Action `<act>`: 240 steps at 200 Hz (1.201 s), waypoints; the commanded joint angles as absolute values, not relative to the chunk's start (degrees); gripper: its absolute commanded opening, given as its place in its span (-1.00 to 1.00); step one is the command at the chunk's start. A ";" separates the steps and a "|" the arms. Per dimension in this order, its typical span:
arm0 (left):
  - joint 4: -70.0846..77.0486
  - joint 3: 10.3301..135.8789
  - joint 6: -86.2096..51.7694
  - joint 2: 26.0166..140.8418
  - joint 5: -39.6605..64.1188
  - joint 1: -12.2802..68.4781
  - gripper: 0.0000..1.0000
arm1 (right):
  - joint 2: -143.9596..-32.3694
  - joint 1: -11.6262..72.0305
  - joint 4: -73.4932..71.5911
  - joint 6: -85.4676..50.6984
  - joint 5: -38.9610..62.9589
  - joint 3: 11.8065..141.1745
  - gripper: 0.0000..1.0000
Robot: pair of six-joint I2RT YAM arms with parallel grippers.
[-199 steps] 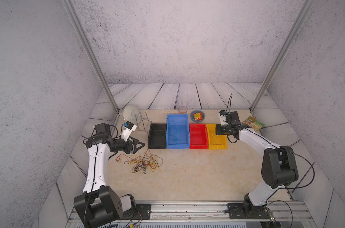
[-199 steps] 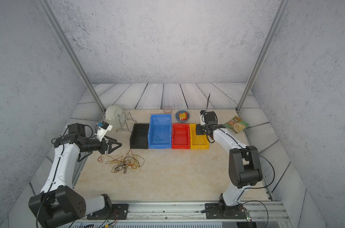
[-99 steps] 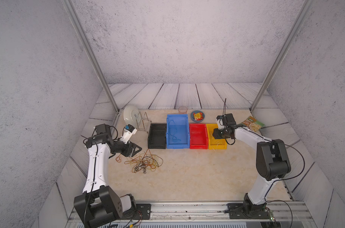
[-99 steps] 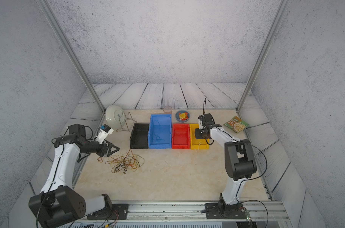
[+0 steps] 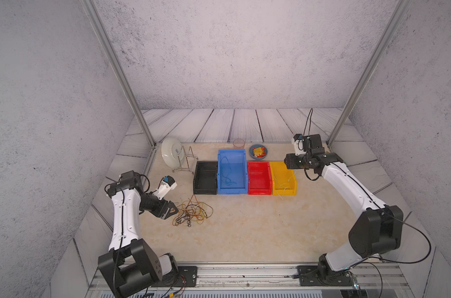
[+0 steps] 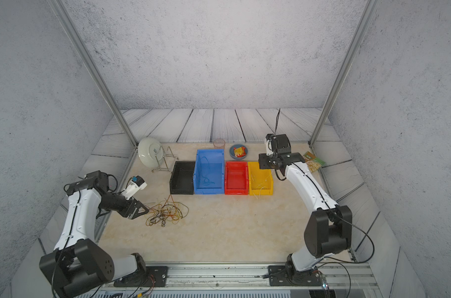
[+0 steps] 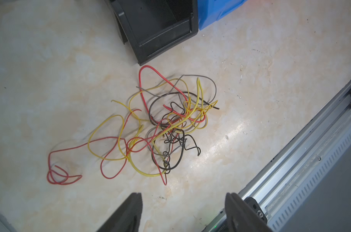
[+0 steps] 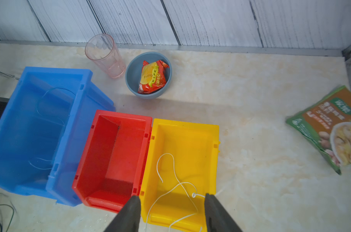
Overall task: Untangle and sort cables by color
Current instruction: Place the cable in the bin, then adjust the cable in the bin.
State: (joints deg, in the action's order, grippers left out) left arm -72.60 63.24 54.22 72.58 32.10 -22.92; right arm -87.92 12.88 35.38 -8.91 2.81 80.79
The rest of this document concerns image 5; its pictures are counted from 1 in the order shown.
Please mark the black storage bin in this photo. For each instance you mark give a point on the black storage bin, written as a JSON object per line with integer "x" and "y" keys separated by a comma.
{"x": 205, "y": 178}

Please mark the white plate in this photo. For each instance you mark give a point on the white plate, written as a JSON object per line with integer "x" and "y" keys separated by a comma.
{"x": 172, "y": 152}

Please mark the aluminium front rail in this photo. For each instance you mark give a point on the aluminium front rail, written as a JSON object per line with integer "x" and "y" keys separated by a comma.
{"x": 275, "y": 280}

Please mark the pink plastic cup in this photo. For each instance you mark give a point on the pink plastic cup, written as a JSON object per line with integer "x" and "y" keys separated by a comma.
{"x": 239, "y": 143}

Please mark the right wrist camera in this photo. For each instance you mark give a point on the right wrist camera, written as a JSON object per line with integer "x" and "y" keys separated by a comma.
{"x": 300, "y": 144}

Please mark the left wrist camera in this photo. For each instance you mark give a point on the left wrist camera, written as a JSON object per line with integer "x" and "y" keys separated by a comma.
{"x": 166, "y": 185}

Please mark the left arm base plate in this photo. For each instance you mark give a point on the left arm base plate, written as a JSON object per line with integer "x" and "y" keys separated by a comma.
{"x": 183, "y": 276}

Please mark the yellow storage bin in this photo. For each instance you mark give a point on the yellow storage bin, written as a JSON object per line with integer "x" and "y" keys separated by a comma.
{"x": 283, "y": 179}

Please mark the red yellow snack packet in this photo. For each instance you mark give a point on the red yellow snack packet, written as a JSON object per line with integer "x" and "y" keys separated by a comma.
{"x": 259, "y": 152}

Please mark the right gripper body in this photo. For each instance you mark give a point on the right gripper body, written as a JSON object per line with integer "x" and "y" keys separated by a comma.
{"x": 297, "y": 162}

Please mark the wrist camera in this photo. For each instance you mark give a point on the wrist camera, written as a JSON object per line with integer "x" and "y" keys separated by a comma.
{"x": 166, "y": 185}
{"x": 300, "y": 144}

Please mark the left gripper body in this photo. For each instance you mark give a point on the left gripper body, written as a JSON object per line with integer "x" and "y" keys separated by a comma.
{"x": 158, "y": 207}

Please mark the blue storage bin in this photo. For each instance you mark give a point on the blue storage bin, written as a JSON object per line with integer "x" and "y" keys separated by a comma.
{"x": 232, "y": 176}

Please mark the aluminium frame post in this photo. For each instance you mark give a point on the aluminium frame post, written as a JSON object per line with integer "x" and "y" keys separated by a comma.
{"x": 384, "y": 40}
{"x": 103, "y": 38}

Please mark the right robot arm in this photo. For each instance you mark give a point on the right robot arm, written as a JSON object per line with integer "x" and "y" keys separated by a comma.
{"x": 378, "y": 226}

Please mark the left aluminium frame post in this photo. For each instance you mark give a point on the left aluminium frame post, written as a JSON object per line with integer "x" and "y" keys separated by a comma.
{"x": 103, "y": 38}

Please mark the red storage bin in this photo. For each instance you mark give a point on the red storage bin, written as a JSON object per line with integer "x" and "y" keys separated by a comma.
{"x": 260, "y": 180}

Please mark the right aluminium frame post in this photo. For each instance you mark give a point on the right aluminium frame post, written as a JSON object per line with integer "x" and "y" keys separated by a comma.
{"x": 384, "y": 40}

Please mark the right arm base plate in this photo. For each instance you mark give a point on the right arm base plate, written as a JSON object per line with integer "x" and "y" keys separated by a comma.
{"x": 314, "y": 276}

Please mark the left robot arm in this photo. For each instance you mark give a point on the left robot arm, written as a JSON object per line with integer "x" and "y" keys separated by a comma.
{"x": 130, "y": 265}

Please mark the blue bowl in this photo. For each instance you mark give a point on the blue bowl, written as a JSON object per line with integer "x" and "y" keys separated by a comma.
{"x": 257, "y": 145}

